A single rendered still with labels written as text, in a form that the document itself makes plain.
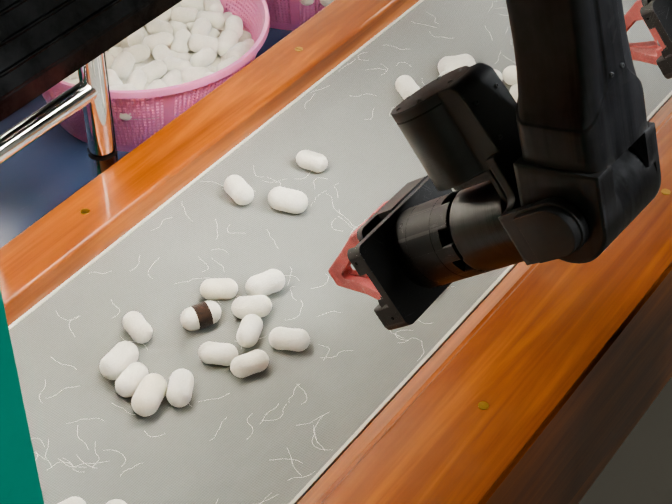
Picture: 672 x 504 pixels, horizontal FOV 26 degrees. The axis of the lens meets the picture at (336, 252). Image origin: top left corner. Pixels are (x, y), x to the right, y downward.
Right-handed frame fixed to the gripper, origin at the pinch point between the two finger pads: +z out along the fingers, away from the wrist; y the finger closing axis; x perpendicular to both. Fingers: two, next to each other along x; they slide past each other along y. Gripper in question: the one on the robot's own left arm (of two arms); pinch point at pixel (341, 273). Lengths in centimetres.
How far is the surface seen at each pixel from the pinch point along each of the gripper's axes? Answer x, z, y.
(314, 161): -3.5, 20.1, -20.7
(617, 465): 65, 57, -67
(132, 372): -1.2, 16.3, 9.5
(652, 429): 66, 56, -76
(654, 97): 11, 6, -50
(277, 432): 8.0, 8.6, 6.8
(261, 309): 1.6, 14.1, -2.2
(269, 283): 0.7, 14.8, -4.9
